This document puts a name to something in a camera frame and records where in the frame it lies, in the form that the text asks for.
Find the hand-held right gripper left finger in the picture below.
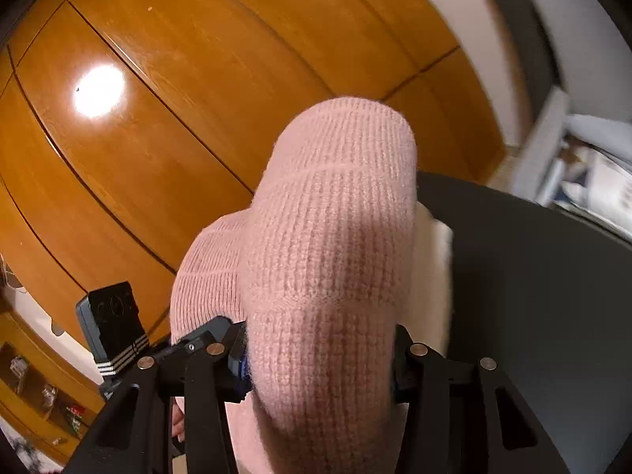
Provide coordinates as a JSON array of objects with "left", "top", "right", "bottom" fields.
[{"left": 64, "top": 323, "right": 252, "bottom": 474}]

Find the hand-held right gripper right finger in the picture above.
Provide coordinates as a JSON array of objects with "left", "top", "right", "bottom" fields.
[{"left": 392, "top": 325, "right": 559, "bottom": 474}]

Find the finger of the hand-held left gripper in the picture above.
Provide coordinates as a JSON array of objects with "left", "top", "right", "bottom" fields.
[{"left": 148, "top": 315, "right": 233, "bottom": 359}]

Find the pink knit sweater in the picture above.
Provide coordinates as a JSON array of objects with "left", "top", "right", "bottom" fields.
[{"left": 169, "top": 98, "right": 420, "bottom": 474}]

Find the person's left hand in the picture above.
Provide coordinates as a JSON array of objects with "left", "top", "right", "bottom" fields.
[{"left": 170, "top": 401, "right": 187, "bottom": 442}]

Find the white folded towel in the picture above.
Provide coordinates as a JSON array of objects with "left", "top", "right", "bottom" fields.
[{"left": 414, "top": 202, "right": 456, "bottom": 356}]

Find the wooden shelf unit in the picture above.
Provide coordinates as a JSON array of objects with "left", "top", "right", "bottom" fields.
[{"left": 0, "top": 301, "right": 107, "bottom": 470}]

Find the wooden wardrobe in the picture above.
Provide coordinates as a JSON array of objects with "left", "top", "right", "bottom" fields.
[{"left": 0, "top": 0, "right": 509, "bottom": 371}]

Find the white printed seat cushion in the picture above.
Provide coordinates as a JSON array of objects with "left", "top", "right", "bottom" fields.
[{"left": 555, "top": 145, "right": 632, "bottom": 245}]

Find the black rolled mat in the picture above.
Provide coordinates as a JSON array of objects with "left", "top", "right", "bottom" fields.
[{"left": 478, "top": 0, "right": 564, "bottom": 97}]

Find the grey yellow blue chair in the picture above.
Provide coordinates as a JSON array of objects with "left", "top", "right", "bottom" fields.
[{"left": 513, "top": 0, "right": 632, "bottom": 208}]

